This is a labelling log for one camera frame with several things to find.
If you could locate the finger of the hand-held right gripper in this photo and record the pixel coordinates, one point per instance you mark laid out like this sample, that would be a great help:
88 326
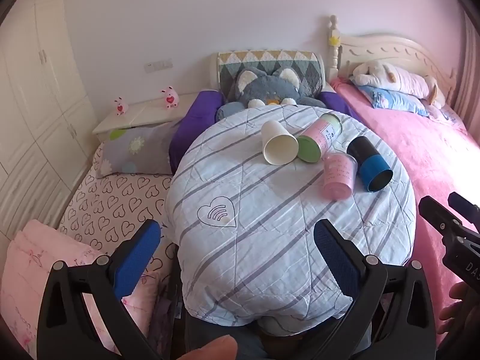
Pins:
465 206
437 215

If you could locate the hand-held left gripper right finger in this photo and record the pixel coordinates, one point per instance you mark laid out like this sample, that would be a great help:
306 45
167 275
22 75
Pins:
335 262

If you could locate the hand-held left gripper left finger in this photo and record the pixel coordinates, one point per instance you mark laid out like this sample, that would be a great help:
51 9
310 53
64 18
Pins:
137 258

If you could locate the blue and black cup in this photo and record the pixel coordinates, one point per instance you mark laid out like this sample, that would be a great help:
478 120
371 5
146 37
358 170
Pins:
371 165

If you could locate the pink translucent cup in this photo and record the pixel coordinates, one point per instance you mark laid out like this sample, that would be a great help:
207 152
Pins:
339 176

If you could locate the pink and green canister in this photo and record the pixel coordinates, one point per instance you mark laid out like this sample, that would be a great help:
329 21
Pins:
318 138

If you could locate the white paper cup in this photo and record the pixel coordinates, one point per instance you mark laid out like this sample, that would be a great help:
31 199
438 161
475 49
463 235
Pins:
279 146

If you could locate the person's right hand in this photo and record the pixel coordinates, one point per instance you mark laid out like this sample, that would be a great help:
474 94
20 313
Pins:
459 307

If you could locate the person's left hand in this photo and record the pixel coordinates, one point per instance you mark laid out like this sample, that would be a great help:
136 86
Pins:
210 349

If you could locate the pink bedspread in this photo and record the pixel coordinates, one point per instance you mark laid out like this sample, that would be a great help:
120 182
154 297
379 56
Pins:
431 157

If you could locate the heart print bed sheet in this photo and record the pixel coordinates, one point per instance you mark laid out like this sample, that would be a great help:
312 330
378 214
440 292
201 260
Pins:
120 202

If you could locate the striped light blue quilt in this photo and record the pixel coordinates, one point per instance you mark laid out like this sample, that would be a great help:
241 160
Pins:
270 232

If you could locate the grey flower pillow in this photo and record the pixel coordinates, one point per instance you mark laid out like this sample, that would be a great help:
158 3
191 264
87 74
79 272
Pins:
138 150

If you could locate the folded pink blanket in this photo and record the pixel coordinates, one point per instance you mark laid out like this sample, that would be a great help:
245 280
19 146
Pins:
26 270

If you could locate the person's dark pants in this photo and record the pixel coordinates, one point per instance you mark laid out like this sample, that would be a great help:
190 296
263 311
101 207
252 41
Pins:
247 345

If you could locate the blue printed pillow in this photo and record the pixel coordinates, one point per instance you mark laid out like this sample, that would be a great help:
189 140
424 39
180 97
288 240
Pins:
393 99

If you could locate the pink curtain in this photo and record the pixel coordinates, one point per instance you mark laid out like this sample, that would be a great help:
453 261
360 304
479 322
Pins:
468 75

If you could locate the white nightstand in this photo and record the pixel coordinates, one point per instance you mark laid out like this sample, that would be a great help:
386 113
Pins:
142 114

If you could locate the white dog plush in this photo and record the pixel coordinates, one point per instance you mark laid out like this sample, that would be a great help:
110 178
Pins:
390 77

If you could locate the purple blanket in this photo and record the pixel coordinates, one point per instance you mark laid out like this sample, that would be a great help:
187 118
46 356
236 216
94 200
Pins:
195 120

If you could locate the pink bunny figurine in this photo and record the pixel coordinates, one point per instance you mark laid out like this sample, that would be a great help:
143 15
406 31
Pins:
120 107
170 98

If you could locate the cream bed headboard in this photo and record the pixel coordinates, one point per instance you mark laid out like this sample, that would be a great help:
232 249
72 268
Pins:
393 47

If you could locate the grey cat plush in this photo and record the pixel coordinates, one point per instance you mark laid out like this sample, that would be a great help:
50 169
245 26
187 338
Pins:
270 86

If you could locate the white wardrobe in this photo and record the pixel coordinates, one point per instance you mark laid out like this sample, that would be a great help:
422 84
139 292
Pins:
33 101

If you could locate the yellow star ornament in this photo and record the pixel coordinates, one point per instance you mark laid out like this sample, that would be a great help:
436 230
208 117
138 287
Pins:
333 39

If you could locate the patchwork diamond cushion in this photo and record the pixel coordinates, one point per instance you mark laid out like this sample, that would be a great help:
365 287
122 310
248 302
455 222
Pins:
262 60

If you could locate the white wall socket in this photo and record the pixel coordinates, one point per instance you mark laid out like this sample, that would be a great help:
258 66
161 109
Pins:
157 66

